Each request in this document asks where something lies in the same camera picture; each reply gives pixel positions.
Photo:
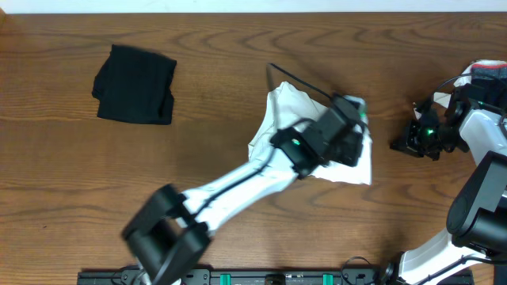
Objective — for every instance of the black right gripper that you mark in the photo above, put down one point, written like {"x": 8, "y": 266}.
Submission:
{"x": 408, "y": 142}

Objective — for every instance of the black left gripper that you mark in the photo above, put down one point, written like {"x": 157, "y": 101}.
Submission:
{"x": 356, "y": 147}

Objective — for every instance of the white printed t-shirt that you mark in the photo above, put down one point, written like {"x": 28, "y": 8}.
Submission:
{"x": 293, "y": 104}

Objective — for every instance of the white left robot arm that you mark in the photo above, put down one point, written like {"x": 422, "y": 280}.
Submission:
{"x": 172, "y": 230}

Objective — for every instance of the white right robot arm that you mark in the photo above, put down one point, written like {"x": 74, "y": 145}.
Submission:
{"x": 475, "y": 231}

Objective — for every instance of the white crumpled garment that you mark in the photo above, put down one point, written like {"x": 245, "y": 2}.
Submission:
{"x": 442, "y": 98}

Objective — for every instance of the dark navy striped garment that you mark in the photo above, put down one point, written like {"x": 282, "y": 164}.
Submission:
{"x": 491, "y": 80}

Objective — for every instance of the black folded cloth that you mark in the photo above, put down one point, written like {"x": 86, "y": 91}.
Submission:
{"x": 133, "y": 86}

